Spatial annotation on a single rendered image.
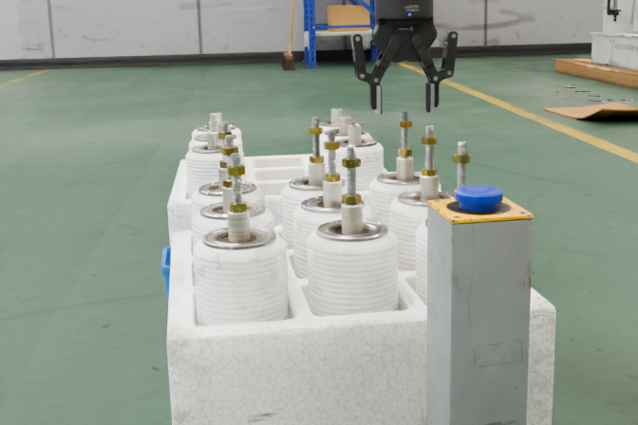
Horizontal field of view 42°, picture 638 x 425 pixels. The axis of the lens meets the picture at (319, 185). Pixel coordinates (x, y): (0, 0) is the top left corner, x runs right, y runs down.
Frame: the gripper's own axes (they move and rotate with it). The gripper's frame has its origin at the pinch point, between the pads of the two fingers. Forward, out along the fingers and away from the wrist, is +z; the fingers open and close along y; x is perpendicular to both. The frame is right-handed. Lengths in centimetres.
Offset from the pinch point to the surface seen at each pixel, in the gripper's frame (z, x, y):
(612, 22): 2, 378, 197
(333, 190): 8.3, -13.7, -10.9
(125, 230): 35, 73, -49
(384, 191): 11.1, -3.0, -3.3
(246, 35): 11, 594, -20
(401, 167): 8.5, -0.6, -0.6
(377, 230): 10.1, -25.3, -7.6
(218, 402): 24.5, -33.0, -24.5
